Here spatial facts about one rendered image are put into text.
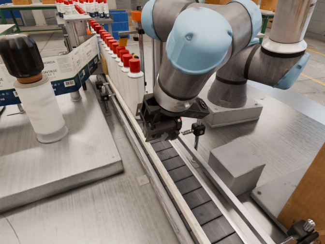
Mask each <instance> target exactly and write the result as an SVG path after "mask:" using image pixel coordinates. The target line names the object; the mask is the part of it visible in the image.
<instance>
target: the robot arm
mask: <svg viewBox="0 0 325 244"><path fill-rule="evenodd" d="M205 1H206V0H150V1H148V2H147V3H146V4H145V6H144V8H143V10H142V14H141V24H142V27H143V30H144V32H145V34H147V35H148V36H149V37H151V38H153V39H156V40H159V41H161V42H166V50H165V53H164V57H163V60H162V64H161V67H160V71H159V73H158V76H157V80H156V83H155V86H154V92H153V93H149V94H144V97H143V101H142V103H139V104H137V109H136V115H135V116H140V118H141V121H142V122H143V121H144V122H143V123H142V124H143V128H142V130H143V131H142V133H143V134H144V137H145V138H146V140H145V142H147V143H150V142H154V141H159V140H160V141H167V140H170V141H172V140H175V139H177V138H178V135H179V134H180V131H179V130H181V128H182V120H181V117H187V118H196V119H203V118H204V117H205V116H207V115H208V114H210V112H209V110H208V107H207V105H206V103H205V101H204V100H203V99H201V98H197V96H198V94H199V93H200V91H201V90H202V88H203V87H204V86H205V84H206V83H207V81H208V80H209V78H210V77H211V76H212V75H213V74H214V73H215V72H216V76H215V79H214V81H213V83H212V85H211V87H210V89H209V90H208V93H207V99H208V100H209V101H210V102H211V103H213V104H215V105H217V106H220V107H224V108H240V107H243V106H245V104H246V101H247V81H248V80H251V81H254V82H258V83H261V84H264V85H268V86H271V87H272V88H278V89H282V90H287V89H289V88H290V87H291V86H292V85H293V84H294V82H295V81H296V80H297V78H298V77H299V75H300V74H301V72H302V70H303V69H304V67H305V65H306V64H307V62H308V60H309V58H310V54H309V53H308V52H306V53H305V50H306V48H307V44H306V42H305V41H304V40H303V38H304V35H305V32H306V29H307V27H308V24H309V21H310V18H311V15H312V12H313V10H314V7H315V5H316V2H317V0H278V2H277V7H276V11H275V14H274V18H273V22H272V26H271V31H270V35H269V37H267V38H266V39H265V40H263V41H262V44H258V43H259V39H258V38H255V37H256V36H257V34H258V33H259V31H260V28H261V25H262V15H261V12H260V9H259V8H258V6H257V5H256V4H255V3H254V2H253V1H251V0H232V1H230V2H228V3H227V4H225V5H216V4H206V3H205ZM138 110H140V112H138ZM149 137H150V138H149Z"/></svg>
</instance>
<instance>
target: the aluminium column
mask: <svg viewBox="0 0 325 244"><path fill-rule="evenodd" d="M165 50H166V42H161V41H159V40H156V39H153V38H151V51H152V82H153V92H154V86H155V83H156V80H157V76H158V73H159V71H160V67H161V64H162V61H163V57H164V53H165Z"/></svg>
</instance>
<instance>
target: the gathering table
mask: <svg viewBox="0 0 325 244"><path fill-rule="evenodd" d="M55 15H56V20H57V23H58V27H61V28H62V32H63V34H66V32H65V30H64V24H65V22H64V19H62V18H60V17H59V14H58V11H55ZM109 17H110V19H109V20H106V19H105V18H104V19H103V20H100V18H95V19H94V20H95V21H97V23H99V25H100V26H102V30H103V24H107V27H108V32H109V34H111V36H112V37H113V35H112V28H111V23H114V21H113V15H111V14H109Z"/></svg>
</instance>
